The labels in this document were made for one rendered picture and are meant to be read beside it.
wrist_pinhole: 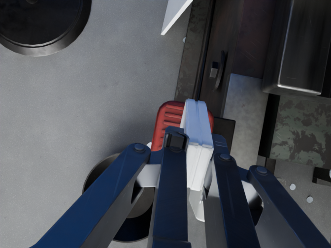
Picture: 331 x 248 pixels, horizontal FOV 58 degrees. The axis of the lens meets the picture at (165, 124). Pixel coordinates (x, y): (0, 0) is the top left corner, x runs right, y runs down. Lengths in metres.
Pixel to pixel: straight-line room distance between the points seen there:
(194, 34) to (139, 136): 0.41
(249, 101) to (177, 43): 0.70
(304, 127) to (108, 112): 0.76
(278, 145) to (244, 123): 0.06
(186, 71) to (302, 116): 0.65
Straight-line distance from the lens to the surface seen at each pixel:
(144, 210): 1.11
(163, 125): 0.31
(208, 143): 0.16
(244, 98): 0.44
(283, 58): 0.40
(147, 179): 0.15
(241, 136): 0.44
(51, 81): 1.14
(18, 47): 1.18
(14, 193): 1.21
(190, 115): 0.19
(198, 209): 0.46
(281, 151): 0.45
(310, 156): 0.47
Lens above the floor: 1.06
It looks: 89 degrees down
